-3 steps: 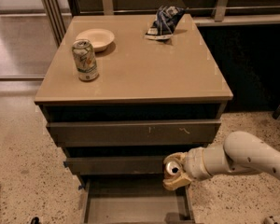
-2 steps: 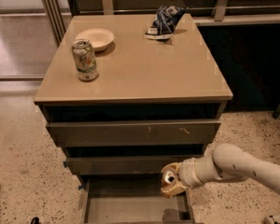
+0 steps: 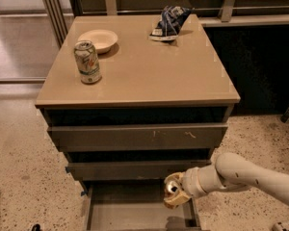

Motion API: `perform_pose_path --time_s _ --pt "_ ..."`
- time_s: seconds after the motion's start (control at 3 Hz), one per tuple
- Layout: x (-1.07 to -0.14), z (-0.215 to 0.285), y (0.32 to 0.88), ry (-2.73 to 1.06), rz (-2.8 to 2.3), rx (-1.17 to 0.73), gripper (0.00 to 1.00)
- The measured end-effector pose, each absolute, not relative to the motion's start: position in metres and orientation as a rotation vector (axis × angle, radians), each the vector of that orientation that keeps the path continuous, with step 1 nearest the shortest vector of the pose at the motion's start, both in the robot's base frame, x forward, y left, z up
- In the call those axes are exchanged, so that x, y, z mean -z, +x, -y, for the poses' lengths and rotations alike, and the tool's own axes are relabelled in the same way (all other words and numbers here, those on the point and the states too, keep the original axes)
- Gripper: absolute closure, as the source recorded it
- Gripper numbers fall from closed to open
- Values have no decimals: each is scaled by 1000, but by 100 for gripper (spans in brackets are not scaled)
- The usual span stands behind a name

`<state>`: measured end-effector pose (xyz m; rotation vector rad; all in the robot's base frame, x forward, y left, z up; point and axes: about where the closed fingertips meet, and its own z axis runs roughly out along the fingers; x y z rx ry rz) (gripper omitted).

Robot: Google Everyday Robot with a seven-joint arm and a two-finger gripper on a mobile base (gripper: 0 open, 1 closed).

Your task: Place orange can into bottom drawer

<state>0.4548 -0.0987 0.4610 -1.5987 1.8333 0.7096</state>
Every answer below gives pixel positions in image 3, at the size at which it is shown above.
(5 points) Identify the middle grey drawer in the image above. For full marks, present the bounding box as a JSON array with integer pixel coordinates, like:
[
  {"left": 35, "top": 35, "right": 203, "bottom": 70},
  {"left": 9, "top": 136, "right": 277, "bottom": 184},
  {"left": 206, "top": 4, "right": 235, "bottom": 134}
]
[{"left": 66, "top": 160, "right": 211, "bottom": 181}]

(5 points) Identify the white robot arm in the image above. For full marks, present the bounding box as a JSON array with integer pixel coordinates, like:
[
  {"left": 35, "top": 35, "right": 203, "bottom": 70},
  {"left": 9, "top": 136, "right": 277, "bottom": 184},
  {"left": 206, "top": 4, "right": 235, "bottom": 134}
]
[{"left": 164, "top": 153, "right": 289, "bottom": 209}]

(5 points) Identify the grey drawer cabinet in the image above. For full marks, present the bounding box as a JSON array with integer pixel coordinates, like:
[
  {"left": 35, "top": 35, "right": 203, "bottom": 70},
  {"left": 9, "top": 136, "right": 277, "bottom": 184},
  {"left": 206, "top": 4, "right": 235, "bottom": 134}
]
[{"left": 35, "top": 13, "right": 241, "bottom": 231}]

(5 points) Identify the green white soda can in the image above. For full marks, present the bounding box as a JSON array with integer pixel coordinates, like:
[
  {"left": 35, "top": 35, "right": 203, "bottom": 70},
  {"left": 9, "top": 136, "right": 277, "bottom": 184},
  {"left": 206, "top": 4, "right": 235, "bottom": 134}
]
[{"left": 74, "top": 40, "right": 101, "bottom": 84}]

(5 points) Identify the top grey drawer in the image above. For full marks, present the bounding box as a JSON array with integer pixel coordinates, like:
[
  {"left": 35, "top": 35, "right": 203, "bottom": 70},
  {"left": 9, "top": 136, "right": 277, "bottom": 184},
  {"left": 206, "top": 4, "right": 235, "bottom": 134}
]
[{"left": 48, "top": 123, "right": 227, "bottom": 152}]

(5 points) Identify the white bowl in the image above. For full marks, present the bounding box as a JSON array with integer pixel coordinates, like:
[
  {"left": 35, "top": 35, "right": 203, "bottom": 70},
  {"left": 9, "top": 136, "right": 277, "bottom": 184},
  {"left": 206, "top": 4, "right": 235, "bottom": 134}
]
[{"left": 78, "top": 30, "right": 118, "bottom": 54}]

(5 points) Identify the blue white sneaker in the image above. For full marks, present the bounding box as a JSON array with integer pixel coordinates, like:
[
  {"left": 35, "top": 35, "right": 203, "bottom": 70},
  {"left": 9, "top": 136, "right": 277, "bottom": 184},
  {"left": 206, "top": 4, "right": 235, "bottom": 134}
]
[{"left": 148, "top": 6, "right": 192, "bottom": 41}]

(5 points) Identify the grey object on floor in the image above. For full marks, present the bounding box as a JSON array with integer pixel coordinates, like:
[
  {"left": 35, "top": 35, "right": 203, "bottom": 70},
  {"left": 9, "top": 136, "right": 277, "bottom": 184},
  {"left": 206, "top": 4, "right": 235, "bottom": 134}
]
[{"left": 272, "top": 220, "right": 289, "bottom": 231}]

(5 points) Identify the grey drawer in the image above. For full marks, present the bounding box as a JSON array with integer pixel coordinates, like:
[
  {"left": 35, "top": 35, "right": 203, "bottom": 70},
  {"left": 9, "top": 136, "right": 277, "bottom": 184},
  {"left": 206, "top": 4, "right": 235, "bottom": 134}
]
[
  {"left": 84, "top": 180, "right": 201, "bottom": 231},
  {"left": 66, "top": 160, "right": 211, "bottom": 181},
  {"left": 48, "top": 123, "right": 227, "bottom": 152}
]

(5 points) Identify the bottom grey drawer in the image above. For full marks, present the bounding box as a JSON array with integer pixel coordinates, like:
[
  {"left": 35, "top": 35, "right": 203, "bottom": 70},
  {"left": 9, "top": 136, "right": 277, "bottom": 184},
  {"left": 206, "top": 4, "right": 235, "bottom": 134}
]
[{"left": 84, "top": 180, "right": 201, "bottom": 231}]

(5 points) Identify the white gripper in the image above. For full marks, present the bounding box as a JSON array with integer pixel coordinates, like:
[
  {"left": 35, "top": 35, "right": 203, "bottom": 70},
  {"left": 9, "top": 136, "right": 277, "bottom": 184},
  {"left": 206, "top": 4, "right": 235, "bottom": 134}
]
[{"left": 164, "top": 165, "right": 225, "bottom": 209}]

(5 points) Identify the orange soda can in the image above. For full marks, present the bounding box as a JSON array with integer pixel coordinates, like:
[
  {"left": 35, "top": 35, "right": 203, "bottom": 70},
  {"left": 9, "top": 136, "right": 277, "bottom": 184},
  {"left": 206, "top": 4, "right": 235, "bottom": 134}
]
[{"left": 164, "top": 180, "right": 182, "bottom": 193}]

